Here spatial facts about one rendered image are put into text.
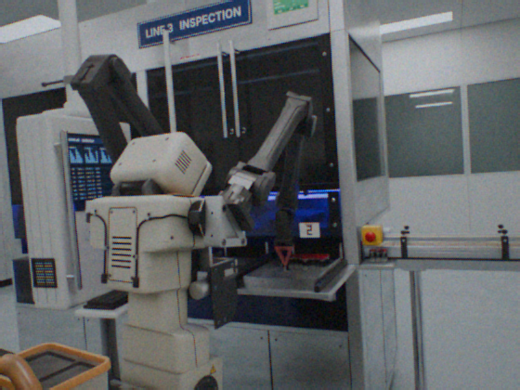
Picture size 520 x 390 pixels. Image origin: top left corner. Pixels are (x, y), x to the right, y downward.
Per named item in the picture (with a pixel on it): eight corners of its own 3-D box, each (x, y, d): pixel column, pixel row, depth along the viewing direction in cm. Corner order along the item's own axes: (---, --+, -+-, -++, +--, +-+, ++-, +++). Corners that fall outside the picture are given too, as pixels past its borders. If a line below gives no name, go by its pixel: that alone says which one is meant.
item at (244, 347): (136, 337, 351) (125, 230, 346) (399, 369, 266) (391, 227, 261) (24, 400, 259) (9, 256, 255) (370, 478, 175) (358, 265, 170)
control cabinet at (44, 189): (112, 277, 215) (98, 120, 211) (146, 278, 209) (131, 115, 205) (28, 309, 168) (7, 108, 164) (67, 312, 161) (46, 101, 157)
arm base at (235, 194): (196, 204, 100) (238, 203, 93) (213, 182, 105) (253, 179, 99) (213, 230, 105) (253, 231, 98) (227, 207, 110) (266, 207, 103)
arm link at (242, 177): (225, 187, 102) (245, 194, 101) (242, 161, 109) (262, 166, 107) (226, 212, 109) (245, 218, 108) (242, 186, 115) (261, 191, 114)
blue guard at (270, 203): (15, 236, 252) (12, 205, 252) (342, 235, 173) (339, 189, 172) (14, 237, 252) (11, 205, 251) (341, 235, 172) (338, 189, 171)
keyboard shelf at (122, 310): (130, 284, 206) (129, 279, 206) (180, 286, 197) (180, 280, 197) (57, 317, 164) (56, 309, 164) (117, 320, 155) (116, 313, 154)
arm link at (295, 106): (288, 80, 131) (319, 88, 128) (286, 115, 141) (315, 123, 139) (222, 181, 105) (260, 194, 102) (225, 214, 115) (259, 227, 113)
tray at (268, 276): (279, 265, 181) (279, 256, 180) (341, 266, 170) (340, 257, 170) (243, 286, 150) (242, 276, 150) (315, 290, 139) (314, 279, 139)
